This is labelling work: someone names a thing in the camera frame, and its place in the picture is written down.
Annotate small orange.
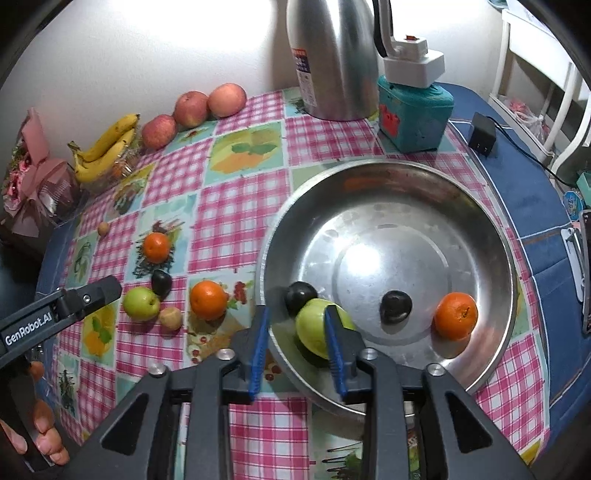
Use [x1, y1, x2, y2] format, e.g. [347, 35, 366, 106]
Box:
[143, 232, 171, 263]

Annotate oval green apple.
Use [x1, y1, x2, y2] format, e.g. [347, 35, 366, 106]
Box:
[295, 298, 357, 361]

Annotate clear plastic container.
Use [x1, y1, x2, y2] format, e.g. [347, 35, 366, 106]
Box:
[85, 138, 144, 190]

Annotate pink plastic bag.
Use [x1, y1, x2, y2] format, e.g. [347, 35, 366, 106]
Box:
[501, 95, 552, 144]

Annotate black power cable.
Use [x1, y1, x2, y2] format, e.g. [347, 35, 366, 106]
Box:
[489, 117, 578, 190]

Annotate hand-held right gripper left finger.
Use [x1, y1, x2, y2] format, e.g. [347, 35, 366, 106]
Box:
[60, 305, 271, 480]

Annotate brown kiwi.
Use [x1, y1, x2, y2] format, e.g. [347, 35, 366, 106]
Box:
[159, 306, 183, 331]

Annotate black power adapter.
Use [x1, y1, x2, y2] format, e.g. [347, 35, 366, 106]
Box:
[468, 112, 497, 158]

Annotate white chair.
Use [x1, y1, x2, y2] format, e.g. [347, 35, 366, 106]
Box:
[487, 9, 585, 155]

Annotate dark plum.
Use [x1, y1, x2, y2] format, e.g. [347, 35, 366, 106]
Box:
[151, 270, 173, 297]
[283, 281, 318, 317]
[380, 290, 411, 324]

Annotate black smartphone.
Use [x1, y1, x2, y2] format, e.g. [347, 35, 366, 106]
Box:
[579, 212, 591, 335]

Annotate round blue label pack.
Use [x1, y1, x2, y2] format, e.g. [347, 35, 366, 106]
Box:
[562, 190, 586, 217]

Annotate round steel basin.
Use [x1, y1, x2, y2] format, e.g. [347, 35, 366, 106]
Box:
[255, 162, 519, 414]

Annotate pink wrapped flower bouquet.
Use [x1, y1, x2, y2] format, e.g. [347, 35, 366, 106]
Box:
[0, 107, 79, 250]

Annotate stainless steel thermos jug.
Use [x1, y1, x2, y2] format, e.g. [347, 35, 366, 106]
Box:
[286, 0, 395, 121]

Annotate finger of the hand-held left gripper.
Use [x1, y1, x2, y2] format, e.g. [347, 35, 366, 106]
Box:
[58, 275, 123, 319]

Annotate large orange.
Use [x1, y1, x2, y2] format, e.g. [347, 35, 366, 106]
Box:
[433, 292, 479, 342]
[189, 280, 229, 320]

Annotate round green apple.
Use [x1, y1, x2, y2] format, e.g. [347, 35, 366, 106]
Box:
[122, 287, 161, 322]

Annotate person's left hand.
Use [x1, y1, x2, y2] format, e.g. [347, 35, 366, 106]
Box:
[0, 360, 71, 468]

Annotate white plug adapter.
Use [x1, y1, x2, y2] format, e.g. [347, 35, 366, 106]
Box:
[383, 34, 448, 88]

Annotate red apple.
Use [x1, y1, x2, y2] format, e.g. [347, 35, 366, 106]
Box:
[173, 91, 210, 128]
[207, 83, 247, 118]
[141, 114, 178, 151]

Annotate white plastic object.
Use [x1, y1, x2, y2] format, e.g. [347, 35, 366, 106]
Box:
[561, 224, 587, 301]

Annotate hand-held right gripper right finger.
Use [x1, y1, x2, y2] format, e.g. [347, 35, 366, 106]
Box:
[323, 305, 536, 480]

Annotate blue quilted table cover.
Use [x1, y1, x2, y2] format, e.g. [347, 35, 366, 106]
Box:
[34, 82, 591, 462]

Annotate yellow banana bunch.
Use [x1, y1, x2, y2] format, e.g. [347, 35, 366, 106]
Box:
[68, 113, 140, 184]

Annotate white plastic basket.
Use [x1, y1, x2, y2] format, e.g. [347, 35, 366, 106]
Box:
[549, 69, 591, 178]

